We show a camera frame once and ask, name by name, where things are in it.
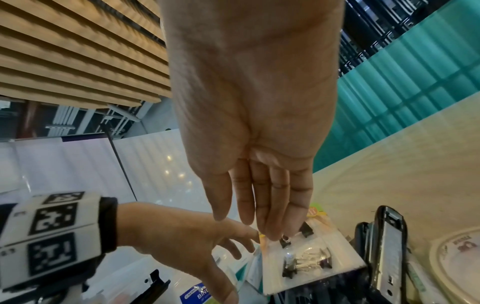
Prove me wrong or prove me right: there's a person's left hand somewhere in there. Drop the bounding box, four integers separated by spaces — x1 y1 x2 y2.
116 201 262 304

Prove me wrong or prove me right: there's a person's right hand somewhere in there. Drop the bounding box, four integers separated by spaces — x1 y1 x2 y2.
160 0 347 241

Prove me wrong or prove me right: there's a black metal railing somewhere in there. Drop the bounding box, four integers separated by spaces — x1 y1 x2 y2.
337 0 451 77

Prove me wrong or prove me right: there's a clear binder clip pack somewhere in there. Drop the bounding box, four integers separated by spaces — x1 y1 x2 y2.
258 204 369 296

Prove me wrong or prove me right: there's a green curtain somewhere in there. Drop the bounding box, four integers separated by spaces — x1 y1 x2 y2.
313 24 480 173

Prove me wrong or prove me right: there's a black marker wristband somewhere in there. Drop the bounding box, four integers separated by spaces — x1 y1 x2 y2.
0 191 120 293

